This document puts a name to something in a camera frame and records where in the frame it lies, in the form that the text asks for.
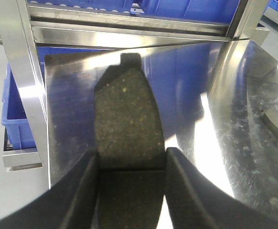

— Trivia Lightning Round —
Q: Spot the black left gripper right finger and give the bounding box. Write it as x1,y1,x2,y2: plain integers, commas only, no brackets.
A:
165,147,278,229

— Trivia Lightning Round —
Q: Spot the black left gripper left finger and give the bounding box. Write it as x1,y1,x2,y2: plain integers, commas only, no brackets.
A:
0,150,99,229

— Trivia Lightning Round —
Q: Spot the grey brake pad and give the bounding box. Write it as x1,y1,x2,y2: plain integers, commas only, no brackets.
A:
260,111,278,153
94,53,166,229

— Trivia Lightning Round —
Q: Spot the blue bin under table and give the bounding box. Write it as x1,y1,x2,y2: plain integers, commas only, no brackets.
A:
0,46,120,150

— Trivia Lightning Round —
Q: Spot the right blue plastic bin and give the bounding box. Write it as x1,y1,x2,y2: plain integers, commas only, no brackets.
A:
133,0,241,23

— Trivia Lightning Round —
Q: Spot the blue plastic bin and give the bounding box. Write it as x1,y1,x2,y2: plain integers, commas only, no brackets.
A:
28,0,134,12
133,0,241,23

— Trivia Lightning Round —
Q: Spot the left blue plastic bin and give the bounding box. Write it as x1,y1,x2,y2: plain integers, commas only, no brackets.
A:
28,0,134,12

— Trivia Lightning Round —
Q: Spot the stainless steel rack frame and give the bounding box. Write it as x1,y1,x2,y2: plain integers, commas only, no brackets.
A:
0,0,278,172

